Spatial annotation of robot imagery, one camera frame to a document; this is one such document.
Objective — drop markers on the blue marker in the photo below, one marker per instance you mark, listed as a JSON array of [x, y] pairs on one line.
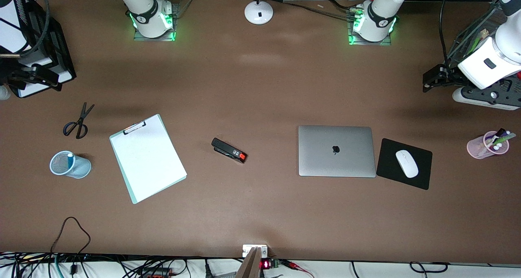
[[71, 159]]

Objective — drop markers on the green pen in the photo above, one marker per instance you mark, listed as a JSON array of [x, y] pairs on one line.
[[494, 141]]

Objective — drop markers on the black stapler with red end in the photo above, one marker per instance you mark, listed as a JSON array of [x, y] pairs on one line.
[[228, 149]]

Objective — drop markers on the white computer mouse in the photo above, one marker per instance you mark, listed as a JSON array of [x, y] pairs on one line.
[[407, 163]]

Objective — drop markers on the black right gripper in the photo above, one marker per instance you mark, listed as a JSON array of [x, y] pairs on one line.
[[12, 74]]

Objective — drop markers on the wooden camera stand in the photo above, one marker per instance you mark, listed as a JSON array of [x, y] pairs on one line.
[[250, 265]]

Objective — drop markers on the mint green clipboard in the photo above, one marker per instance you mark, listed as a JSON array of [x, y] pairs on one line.
[[132, 196]]

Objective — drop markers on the black scissors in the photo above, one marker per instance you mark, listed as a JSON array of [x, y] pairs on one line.
[[77, 125]]

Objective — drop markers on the black mouse pad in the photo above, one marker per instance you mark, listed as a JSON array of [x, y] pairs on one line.
[[390, 164]]

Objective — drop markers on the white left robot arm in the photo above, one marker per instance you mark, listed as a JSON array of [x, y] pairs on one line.
[[380, 9]]

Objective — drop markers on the pink mesh pen cup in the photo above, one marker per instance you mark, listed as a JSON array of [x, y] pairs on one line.
[[476, 148]]

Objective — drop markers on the white round stand base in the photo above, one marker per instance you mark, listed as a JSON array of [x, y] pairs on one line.
[[259, 12]]

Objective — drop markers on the silver laptop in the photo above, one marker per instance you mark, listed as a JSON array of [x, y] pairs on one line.
[[325, 164]]

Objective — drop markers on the circuit board with red display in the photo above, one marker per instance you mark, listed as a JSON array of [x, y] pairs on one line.
[[269, 264]]

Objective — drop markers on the white paper in file tray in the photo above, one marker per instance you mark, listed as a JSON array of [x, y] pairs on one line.
[[36, 88]]

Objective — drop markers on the blue mesh pen cup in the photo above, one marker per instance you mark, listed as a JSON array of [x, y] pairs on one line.
[[81, 168]]

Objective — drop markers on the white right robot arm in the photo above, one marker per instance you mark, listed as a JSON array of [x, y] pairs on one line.
[[146, 9]]

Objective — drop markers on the black mesh file tray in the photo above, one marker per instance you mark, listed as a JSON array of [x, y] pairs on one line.
[[61, 54]]

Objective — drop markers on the white paper sheets on clipboard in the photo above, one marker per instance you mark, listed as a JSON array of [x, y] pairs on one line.
[[154, 168]]

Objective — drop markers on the white capped pen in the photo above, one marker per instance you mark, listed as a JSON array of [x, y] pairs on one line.
[[496, 146]]

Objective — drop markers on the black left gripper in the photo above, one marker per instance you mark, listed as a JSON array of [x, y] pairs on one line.
[[451, 76]]

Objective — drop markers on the black marker in cup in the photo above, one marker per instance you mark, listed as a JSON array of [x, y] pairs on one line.
[[500, 132]]

